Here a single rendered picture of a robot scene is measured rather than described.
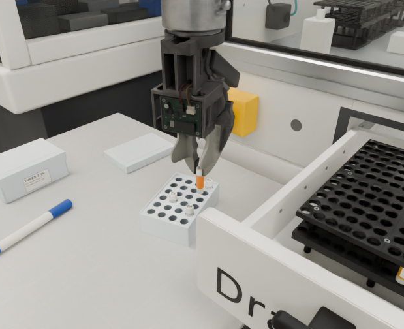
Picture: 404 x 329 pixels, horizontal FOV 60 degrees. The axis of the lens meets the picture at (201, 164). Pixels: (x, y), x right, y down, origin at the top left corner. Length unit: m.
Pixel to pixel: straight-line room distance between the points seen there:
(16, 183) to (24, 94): 0.30
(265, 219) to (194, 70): 0.19
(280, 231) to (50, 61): 0.70
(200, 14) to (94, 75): 0.64
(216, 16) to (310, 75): 0.24
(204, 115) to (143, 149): 0.36
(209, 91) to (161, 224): 0.22
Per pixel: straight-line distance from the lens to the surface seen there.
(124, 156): 0.73
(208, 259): 0.36
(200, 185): 0.54
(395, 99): 0.56
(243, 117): 0.64
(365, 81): 0.57
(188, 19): 0.40
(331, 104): 0.60
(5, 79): 0.92
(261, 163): 0.71
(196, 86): 0.42
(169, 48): 0.41
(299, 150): 0.66
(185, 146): 0.51
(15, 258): 0.59
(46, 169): 0.71
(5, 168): 0.70
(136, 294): 0.49
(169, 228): 0.53
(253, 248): 0.31
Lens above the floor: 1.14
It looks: 32 degrees down
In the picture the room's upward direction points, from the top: straight up
